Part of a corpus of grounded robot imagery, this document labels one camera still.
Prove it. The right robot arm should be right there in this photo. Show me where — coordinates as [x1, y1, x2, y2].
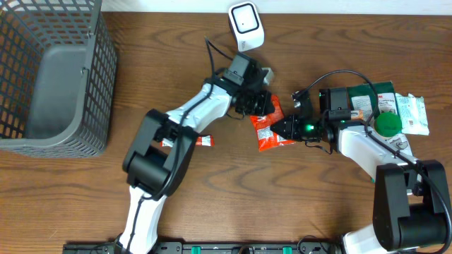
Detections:
[270, 88, 451, 253]

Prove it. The grey plastic mesh basket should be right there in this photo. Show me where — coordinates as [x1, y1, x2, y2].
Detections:
[1, 0, 118, 158]

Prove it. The green 3M product package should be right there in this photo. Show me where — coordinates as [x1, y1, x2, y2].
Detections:
[347, 81, 412, 155]

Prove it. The red stick packet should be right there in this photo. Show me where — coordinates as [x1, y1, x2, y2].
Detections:
[160, 135, 215, 147]

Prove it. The teal tissue packet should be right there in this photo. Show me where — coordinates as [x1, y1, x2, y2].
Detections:
[395, 93, 429, 135]

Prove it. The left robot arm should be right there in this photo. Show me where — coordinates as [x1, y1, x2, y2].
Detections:
[115, 77, 275, 253]

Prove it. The white barcode scanner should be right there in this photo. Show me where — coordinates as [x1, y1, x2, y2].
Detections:
[228, 1, 265, 52]

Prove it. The green-lid seasoning jar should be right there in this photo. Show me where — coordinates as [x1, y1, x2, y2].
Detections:
[374, 111, 403, 138]

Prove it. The red snack bag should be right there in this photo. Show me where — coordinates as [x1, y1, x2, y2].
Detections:
[250, 95, 295, 152]

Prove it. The small orange packet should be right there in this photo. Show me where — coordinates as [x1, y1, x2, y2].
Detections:
[350, 109, 364, 120]

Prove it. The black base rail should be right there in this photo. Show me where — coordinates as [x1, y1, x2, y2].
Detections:
[62, 241, 344, 254]

